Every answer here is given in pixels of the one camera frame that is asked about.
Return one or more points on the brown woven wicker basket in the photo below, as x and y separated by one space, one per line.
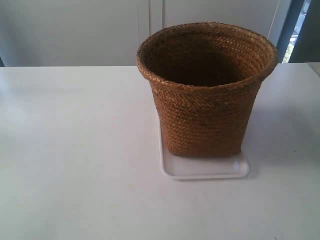
204 78

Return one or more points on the white rectangular plastic tray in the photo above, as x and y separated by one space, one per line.
181 168

